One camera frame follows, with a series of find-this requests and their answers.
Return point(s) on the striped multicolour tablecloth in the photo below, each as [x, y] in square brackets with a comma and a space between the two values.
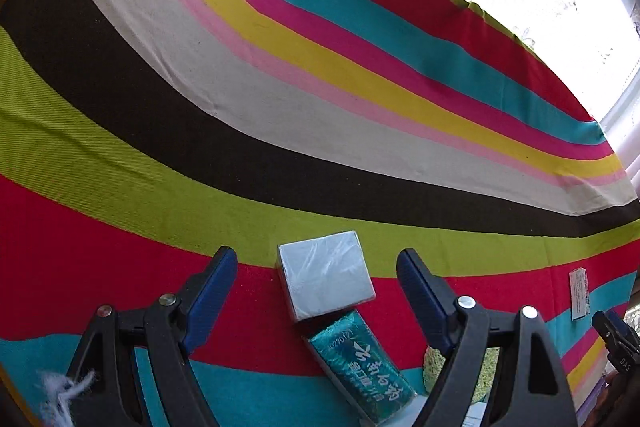
[250, 107]

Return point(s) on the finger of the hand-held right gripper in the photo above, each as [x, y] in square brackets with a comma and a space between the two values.
[612, 332]

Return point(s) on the white box with red mark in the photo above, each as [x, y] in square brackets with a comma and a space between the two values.
[580, 294]

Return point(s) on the silver cube box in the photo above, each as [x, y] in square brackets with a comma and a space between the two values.
[325, 277]

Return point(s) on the teal foil packet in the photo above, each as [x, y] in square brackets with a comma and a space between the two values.
[360, 367]

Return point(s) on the white frayed yarn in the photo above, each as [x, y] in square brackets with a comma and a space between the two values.
[57, 394]

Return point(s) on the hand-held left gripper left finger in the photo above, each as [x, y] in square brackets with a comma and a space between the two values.
[215, 302]

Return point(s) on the green round sponge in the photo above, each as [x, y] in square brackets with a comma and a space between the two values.
[434, 369]

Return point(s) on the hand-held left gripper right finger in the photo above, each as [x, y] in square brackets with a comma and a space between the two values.
[420, 292]

